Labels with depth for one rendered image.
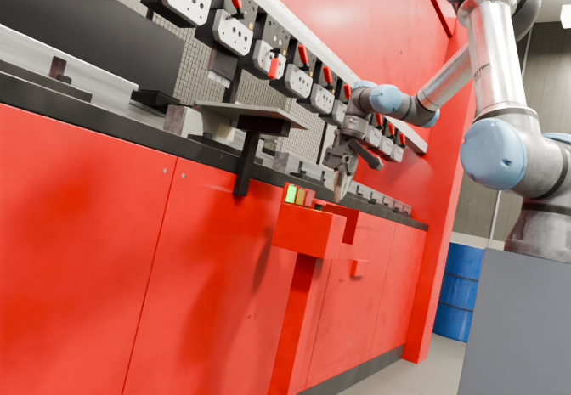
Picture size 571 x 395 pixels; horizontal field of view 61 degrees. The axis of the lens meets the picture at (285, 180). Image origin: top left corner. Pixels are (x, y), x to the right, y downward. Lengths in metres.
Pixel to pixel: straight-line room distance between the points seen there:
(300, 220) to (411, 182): 2.12
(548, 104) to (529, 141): 10.10
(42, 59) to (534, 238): 0.96
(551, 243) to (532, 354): 0.19
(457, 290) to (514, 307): 3.55
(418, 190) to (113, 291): 2.56
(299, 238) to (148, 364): 0.48
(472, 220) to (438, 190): 7.50
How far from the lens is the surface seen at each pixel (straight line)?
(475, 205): 10.82
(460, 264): 4.50
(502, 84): 0.99
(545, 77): 11.21
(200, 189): 1.19
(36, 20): 1.67
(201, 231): 1.22
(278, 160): 1.75
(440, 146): 3.36
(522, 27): 1.25
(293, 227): 1.31
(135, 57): 1.88
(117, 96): 1.14
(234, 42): 1.42
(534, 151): 0.92
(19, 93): 0.88
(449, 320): 4.54
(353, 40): 2.12
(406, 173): 3.38
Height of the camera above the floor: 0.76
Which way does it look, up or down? 4 degrees up
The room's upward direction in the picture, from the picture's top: 12 degrees clockwise
